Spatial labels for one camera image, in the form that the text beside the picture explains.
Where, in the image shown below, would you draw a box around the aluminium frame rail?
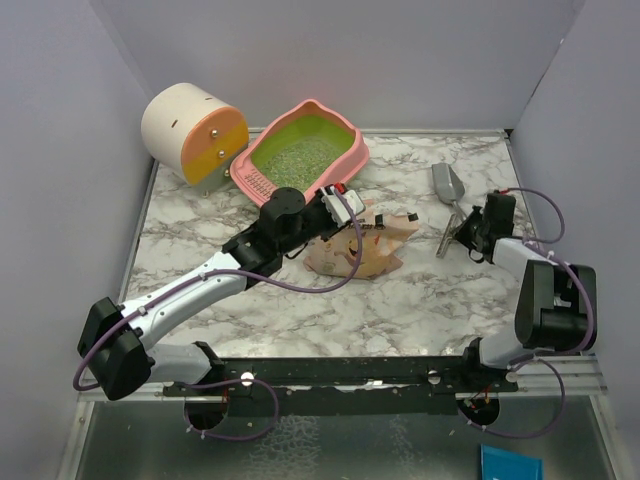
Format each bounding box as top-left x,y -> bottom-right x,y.
516,355 -> 608,397

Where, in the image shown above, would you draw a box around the bag sealing clip strip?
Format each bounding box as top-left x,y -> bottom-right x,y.
436,213 -> 458,258

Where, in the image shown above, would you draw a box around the cream orange cylindrical cat house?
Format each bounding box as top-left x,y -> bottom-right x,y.
141,83 -> 249,193

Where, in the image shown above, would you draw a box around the green litter pellets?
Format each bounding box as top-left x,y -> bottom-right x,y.
256,137 -> 342,192

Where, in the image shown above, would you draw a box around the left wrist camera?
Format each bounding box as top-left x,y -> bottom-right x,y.
318,183 -> 366,227

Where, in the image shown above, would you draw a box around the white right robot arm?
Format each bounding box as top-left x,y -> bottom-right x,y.
454,190 -> 597,391

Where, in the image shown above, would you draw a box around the blue card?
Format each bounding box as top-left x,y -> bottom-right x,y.
481,445 -> 544,480

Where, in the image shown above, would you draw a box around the pink green litter box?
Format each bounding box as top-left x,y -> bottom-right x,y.
229,99 -> 370,206

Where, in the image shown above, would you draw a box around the cat litter bag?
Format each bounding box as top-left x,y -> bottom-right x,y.
302,199 -> 421,281

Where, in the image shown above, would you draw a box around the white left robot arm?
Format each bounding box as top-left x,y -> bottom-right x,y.
73,183 -> 365,401

